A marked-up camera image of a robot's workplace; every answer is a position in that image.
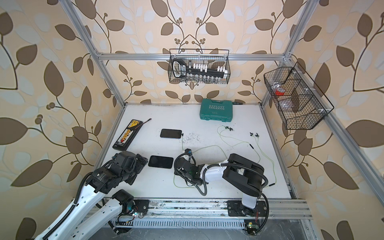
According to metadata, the blue edged black smartphone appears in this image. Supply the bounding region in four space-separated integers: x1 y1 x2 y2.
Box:
160 129 183 139

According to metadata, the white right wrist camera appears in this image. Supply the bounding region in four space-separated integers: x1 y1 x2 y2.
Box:
185 149 196 164

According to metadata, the black socket holder rail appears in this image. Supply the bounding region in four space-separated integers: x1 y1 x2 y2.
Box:
168 58 231 84

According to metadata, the black wire basket wall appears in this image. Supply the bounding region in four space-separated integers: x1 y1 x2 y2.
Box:
264 63 335 130
168 48 231 85

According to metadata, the black wire basket back wall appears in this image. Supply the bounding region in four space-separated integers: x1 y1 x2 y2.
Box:
168 48 231 85

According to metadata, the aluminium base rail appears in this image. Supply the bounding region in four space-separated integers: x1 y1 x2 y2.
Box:
64 197 313 230

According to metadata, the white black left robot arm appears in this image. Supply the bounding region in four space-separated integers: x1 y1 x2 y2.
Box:
36 151 149 240

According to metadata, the black smartphone on table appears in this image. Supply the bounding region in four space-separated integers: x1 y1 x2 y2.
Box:
148 156 174 169

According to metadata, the black wire basket right wall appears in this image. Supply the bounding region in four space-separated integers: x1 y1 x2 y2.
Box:
264 63 335 130

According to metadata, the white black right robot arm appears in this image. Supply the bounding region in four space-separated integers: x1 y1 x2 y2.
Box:
174 149 269 217

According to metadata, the red item in basket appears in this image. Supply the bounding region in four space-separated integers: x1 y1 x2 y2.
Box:
274 87 286 97

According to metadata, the green plastic tool case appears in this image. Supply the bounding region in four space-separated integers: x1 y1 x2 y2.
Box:
200 99 233 122

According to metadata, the black yellow battery pack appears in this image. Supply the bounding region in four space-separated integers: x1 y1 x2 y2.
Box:
113 118 151 151

